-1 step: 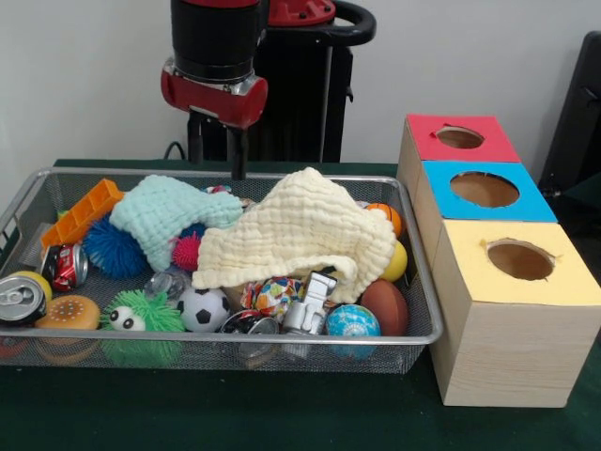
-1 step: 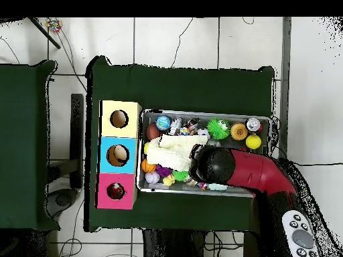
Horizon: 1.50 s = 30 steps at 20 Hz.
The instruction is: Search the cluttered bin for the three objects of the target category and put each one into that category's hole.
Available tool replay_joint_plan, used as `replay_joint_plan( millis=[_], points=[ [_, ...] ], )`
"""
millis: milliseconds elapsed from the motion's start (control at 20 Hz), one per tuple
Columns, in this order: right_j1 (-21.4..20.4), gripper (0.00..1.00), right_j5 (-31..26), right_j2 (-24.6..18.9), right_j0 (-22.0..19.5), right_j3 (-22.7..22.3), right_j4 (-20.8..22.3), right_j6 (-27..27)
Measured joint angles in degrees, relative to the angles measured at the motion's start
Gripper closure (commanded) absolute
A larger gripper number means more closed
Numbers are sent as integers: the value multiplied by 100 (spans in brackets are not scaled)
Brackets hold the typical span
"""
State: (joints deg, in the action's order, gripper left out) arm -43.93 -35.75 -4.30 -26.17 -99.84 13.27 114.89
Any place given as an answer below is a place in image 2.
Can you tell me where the toy burger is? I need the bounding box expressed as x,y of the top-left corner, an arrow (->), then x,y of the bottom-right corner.
230,122 -> 249,141

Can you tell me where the green spiky toy with eyes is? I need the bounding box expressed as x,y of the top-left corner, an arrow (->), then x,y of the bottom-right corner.
206,118 -> 231,141
171,170 -> 190,182

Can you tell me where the dark green table cloth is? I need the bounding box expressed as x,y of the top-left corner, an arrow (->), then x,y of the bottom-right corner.
84,55 -> 275,238

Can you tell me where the wire mesh bin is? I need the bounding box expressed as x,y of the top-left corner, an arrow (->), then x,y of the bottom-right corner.
136,109 -> 273,198

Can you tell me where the blue globe ball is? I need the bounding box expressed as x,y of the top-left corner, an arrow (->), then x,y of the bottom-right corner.
155,115 -> 172,131

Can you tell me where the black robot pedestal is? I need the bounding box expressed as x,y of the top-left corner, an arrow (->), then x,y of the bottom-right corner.
143,228 -> 207,257

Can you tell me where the brown toy football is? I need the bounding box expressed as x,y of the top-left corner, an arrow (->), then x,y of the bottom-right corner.
145,123 -> 161,141

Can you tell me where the wooden box with three holes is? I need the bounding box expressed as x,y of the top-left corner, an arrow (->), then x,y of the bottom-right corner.
94,100 -> 142,210

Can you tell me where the silver drink can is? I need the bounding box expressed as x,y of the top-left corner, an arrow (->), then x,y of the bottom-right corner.
245,117 -> 262,133

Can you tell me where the tiger striped plush toy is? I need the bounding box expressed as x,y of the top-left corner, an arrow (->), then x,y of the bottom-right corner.
107,182 -> 126,200

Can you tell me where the orange toy basketball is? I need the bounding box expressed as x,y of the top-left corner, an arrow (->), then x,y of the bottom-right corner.
141,159 -> 156,173

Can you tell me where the dark green side table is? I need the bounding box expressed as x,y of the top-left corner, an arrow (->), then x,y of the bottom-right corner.
0,60 -> 60,232

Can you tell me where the small colourful toy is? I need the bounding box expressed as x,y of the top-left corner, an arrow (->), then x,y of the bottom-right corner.
44,18 -> 63,34

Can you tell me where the cream waffle cloth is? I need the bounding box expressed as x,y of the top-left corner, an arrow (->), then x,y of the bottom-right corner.
146,134 -> 208,172

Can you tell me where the black pole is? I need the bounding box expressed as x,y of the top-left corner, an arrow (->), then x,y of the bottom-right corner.
27,17 -> 62,50

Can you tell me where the black cable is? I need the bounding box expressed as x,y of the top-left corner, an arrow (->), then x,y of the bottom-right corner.
294,161 -> 343,167

